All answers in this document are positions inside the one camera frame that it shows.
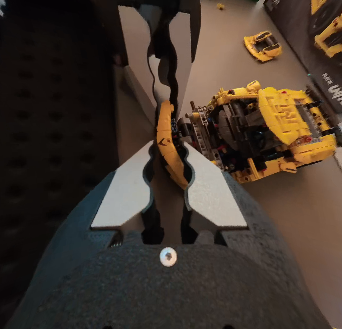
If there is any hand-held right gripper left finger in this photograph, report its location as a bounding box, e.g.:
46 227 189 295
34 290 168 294
91 140 164 244

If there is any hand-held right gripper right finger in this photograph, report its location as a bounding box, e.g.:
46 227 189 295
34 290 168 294
181 141 248 244

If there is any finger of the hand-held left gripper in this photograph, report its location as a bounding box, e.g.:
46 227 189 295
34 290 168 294
158 12 193 116
118 5 162 128

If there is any yellow toy brick car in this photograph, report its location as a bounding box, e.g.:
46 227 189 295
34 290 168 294
156 80 338 190

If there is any grey desk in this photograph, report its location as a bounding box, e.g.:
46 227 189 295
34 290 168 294
113 0 342 329

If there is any yellow car roof panel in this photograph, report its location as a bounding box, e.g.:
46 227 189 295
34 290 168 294
244 31 282 62

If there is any black perforated panel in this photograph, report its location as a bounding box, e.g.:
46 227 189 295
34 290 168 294
0 0 119 321

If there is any toy car box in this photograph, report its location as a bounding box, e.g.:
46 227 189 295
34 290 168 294
263 0 342 113

